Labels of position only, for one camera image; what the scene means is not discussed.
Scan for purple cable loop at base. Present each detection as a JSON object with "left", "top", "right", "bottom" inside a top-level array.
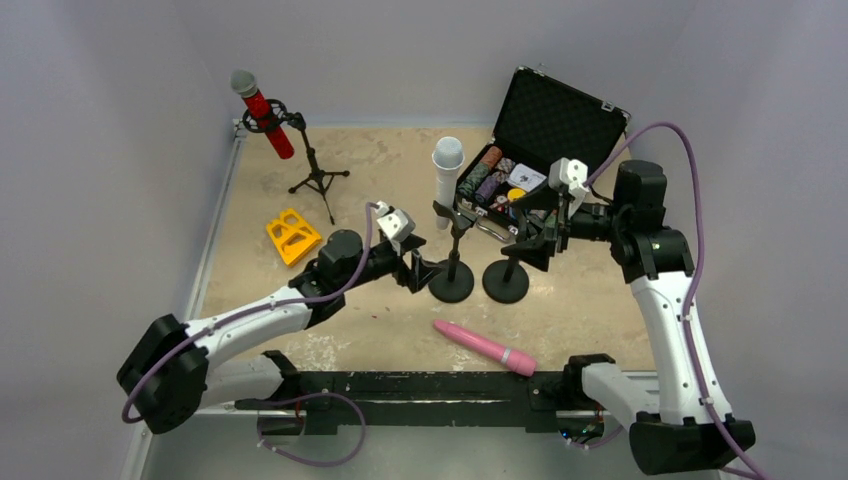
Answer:
[{"left": 256, "top": 392, "right": 368, "bottom": 469}]

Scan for yellow dealer button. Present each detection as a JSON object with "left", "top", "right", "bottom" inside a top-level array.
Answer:
[{"left": 507, "top": 188, "right": 527, "bottom": 202}]

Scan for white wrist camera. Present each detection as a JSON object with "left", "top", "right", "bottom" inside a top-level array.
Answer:
[
  {"left": 548, "top": 158, "right": 589, "bottom": 201},
  {"left": 374, "top": 201, "right": 416, "bottom": 256}
]

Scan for white microphone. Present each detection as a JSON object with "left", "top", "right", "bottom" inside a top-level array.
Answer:
[{"left": 431, "top": 136, "right": 465, "bottom": 209}]

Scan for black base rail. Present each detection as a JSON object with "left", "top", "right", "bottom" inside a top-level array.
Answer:
[{"left": 234, "top": 371, "right": 616, "bottom": 443}]

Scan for black round-base stand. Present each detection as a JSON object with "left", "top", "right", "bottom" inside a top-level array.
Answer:
[
  {"left": 482, "top": 255, "right": 529, "bottom": 304},
  {"left": 428, "top": 201, "right": 476, "bottom": 304}
]

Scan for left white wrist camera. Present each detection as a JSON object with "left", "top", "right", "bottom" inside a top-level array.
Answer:
[{"left": 374, "top": 201, "right": 416, "bottom": 256}]

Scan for black tripod shock mount stand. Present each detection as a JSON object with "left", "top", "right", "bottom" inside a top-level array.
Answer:
[{"left": 241, "top": 99, "right": 351, "bottom": 226}]

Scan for yellow plastic bracket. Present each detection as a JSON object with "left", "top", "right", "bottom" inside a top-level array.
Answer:
[{"left": 266, "top": 208, "right": 323, "bottom": 267}]

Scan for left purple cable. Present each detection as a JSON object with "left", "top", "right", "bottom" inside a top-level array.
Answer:
[{"left": 120, "top": 201, "right": 382, "bottom": 425}]

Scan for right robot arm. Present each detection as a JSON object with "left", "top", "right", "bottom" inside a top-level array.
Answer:
[{"left": 505, "top": 158, "right": 756, "bottom": 475}]

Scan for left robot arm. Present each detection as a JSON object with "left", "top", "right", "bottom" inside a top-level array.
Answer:
[{"left": 117, "top": 229, "right": 445, "bottom": 434}]

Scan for white card deck box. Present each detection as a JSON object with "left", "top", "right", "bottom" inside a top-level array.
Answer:
[{"left": 507, "top": 164, "right": 548, "bottom": 193}]

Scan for pink microphone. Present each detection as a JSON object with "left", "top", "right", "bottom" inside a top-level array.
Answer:
[{"left": 433, "top": 320, "right": 537, "bottom": 377}]

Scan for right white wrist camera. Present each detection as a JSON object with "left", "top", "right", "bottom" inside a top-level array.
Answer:
[{"left": 548, "top": 158, "right": 589, "bottom": 201}]

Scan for red glitter microphone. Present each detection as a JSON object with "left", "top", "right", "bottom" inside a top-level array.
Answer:
[{"left": 230, "top": 69, "right": 294, "bottom": 160}]

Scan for black poker chip case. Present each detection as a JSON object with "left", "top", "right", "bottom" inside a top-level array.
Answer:
[{"left": 456, "top": 66, "right": 631, "bottom": 234}]

